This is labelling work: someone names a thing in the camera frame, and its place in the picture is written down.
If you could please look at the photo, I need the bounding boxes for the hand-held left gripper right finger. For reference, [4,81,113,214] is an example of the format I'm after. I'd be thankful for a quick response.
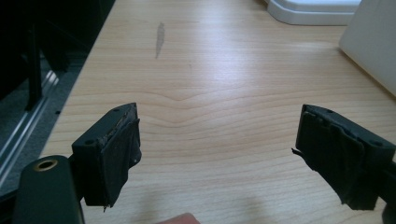
[291,104,396,211]

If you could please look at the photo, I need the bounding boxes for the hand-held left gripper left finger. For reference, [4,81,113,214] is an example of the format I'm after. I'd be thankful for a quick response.
[71,102,143,213]

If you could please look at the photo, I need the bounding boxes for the black metal stand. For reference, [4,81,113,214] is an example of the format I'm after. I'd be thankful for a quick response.
[21,29,45,112]

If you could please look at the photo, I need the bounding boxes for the white flat box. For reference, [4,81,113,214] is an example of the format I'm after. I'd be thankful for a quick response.
[338,0,396,98]

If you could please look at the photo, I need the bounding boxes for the white plastic tray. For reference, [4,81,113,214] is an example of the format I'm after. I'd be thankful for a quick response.
[263,0,362,26]

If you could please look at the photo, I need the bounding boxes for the silver floor rail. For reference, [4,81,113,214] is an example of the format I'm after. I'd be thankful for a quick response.
[0,70,60,188]

